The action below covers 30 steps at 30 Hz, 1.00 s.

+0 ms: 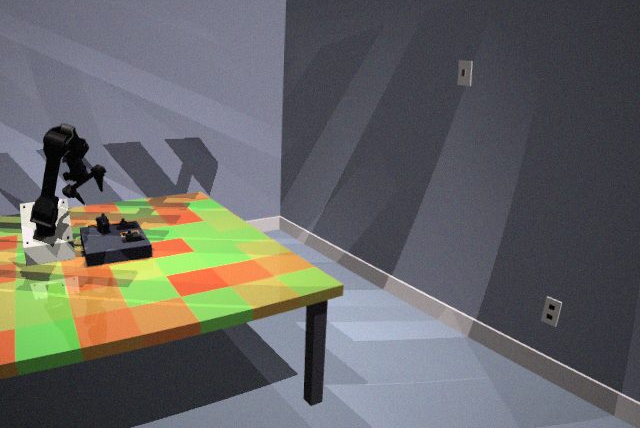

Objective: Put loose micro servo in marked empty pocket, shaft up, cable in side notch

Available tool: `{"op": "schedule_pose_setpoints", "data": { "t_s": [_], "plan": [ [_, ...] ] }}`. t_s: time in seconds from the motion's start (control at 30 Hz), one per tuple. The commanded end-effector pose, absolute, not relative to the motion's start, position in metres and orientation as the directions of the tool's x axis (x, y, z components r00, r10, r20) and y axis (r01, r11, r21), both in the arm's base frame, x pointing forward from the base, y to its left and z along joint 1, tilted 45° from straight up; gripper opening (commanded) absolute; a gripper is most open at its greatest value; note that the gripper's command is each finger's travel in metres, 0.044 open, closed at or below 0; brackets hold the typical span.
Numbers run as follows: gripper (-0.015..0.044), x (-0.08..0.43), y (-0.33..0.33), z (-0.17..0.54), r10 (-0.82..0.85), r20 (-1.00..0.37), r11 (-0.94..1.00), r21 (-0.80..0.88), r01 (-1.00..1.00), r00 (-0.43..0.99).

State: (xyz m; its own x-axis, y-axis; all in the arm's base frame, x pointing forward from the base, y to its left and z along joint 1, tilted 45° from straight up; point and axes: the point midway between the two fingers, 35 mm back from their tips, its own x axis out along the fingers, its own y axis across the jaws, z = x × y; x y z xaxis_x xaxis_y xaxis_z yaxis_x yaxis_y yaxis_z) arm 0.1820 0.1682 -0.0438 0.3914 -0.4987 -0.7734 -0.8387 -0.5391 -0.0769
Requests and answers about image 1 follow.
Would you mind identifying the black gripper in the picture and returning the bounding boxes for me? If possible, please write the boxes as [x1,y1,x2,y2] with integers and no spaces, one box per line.
[62,163,106,205]

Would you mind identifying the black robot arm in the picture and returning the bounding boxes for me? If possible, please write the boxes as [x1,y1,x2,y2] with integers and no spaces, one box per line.
[30,123,89,237]

